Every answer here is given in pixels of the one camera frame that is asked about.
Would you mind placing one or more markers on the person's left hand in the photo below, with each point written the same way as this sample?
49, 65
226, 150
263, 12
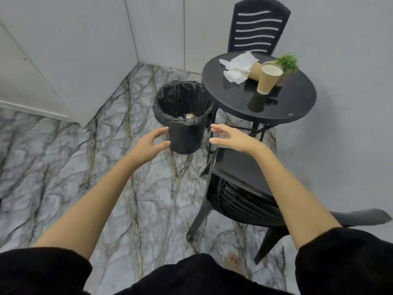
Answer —
146, 148

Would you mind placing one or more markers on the person's right hand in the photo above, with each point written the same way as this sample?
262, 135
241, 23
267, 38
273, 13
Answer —
238, 139

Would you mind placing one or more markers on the person's left thumb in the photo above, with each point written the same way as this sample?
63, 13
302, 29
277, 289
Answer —
162, 145

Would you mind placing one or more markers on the person's right thumb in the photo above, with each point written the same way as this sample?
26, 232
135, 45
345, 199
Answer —
218, 140

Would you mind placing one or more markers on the person's right forearm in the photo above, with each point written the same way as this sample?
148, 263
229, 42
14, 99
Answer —
291, 196

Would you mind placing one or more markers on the person's left forearm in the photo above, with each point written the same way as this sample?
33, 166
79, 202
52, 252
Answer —
92, 202

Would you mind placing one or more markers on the black plastic trash bin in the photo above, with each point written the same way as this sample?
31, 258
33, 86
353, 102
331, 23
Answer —
185, 138

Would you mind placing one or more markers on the trash scraps in bin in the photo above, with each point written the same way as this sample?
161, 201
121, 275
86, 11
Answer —
189, 115

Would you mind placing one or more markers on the black plastic armchair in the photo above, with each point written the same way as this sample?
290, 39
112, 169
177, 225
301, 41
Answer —
239, 172

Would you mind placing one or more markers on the black bin liner bag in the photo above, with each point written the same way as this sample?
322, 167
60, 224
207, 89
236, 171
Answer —
181, 98

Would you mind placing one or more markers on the crumpled white paper napkin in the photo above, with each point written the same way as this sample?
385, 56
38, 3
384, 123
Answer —
239, 69

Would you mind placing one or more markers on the brown paper cup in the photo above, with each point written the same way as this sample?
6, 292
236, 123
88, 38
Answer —
254, 71

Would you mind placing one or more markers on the tan paper cup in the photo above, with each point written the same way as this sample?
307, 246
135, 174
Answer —
267, 79

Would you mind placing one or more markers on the round black table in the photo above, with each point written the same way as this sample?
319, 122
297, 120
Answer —
288, 95

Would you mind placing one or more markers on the small green potted plant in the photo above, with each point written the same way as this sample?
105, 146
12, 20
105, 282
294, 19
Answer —
287, 66

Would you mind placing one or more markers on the person's foot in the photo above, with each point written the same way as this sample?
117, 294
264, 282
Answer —
234, 261

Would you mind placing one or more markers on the person's black garment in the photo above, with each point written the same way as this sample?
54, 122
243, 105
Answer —
196, 276

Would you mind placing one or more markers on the black slatted chair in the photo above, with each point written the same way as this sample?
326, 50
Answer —
256, 9

